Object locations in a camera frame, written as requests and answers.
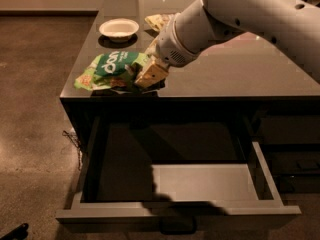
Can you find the brown snack bag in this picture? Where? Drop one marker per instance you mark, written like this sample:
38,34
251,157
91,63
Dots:
158,21

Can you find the green rice chip bag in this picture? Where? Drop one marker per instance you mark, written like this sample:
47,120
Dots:
115,70

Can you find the open grey top drawer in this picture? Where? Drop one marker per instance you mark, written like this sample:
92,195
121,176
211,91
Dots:
190,174

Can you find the dark grey cabinet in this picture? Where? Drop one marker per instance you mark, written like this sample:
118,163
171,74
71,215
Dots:
287,127

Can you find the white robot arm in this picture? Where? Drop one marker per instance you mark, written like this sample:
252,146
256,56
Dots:
293,26

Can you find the black object on floor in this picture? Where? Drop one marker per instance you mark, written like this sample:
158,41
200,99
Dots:
19,233

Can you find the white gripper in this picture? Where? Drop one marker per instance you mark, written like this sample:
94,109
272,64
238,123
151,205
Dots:
169,48

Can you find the white bowl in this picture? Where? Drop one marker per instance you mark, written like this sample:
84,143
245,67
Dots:
119,30

